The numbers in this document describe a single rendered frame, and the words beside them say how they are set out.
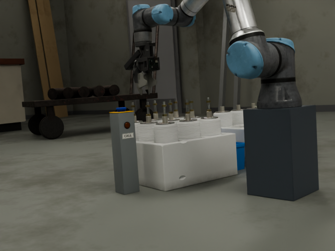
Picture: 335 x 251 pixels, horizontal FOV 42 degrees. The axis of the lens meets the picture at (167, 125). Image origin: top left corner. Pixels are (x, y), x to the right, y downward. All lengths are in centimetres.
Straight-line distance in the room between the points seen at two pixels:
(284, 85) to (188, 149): 47
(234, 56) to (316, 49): 417
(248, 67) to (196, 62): 501
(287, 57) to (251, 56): 18
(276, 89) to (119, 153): 62
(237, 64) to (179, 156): 48
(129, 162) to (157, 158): 11
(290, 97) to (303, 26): 417
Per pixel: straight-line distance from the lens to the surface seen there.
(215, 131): 184
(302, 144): 150
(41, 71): 836
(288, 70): 150
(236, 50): 139
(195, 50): 638
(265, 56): 140
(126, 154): 165
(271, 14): 587
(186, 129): 176
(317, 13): 557
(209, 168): 179
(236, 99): 559
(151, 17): 174
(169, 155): 166
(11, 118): 573
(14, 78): 577
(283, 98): 149
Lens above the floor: 39
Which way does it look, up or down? 5 degrees down
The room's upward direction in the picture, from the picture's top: 4 degrees counter-clockwise
